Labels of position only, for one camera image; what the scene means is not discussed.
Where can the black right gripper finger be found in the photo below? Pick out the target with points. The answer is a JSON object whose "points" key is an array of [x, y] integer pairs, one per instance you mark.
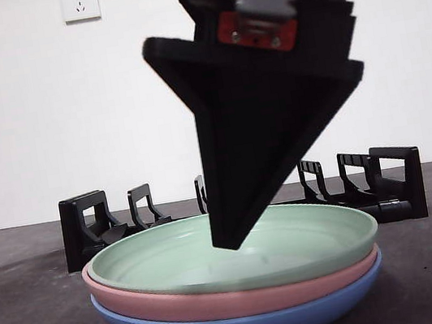
{"points": [[251, 123]]}

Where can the green round plate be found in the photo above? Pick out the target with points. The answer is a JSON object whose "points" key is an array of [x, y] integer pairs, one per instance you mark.
{"points": [[154, 262]]}

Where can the pink round plate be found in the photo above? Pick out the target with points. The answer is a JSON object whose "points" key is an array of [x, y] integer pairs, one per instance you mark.
{"points": [[222, 305]]}

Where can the black plate rack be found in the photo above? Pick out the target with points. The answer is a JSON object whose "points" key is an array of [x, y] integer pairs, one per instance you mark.
{"points": [[404, 206]]}

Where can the red camera mount bracket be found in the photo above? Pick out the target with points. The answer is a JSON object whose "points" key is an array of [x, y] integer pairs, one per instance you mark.
{"points": [[228, 28]]}

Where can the white wall socket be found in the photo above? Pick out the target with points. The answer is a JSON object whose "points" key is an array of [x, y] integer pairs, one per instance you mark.
{"points": [[80, 4]]}

